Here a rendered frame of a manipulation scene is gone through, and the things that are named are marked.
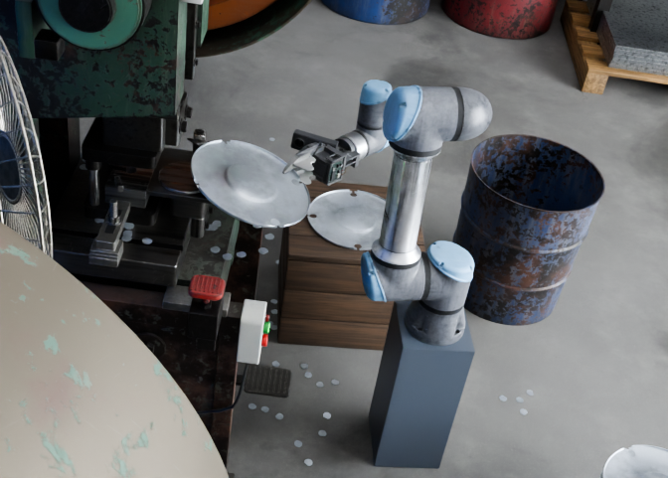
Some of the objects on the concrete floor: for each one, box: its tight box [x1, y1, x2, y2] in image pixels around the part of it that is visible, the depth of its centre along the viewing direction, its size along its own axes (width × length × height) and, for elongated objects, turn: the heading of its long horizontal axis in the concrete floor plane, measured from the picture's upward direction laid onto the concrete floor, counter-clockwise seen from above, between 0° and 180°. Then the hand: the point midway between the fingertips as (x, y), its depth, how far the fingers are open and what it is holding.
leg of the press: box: [79, 280, 244, 478], centre depth 217 cm, size 92×12×90 cm, turn 77°
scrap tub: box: [453, 134, 605, 326], centre depth 312 cm, size 42×42×48 cm
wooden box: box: [277, 180, 425, 351], centre depth 297 cm, size 40×38×35 cm
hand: (284, 171), depth 228 cm, fingers closed
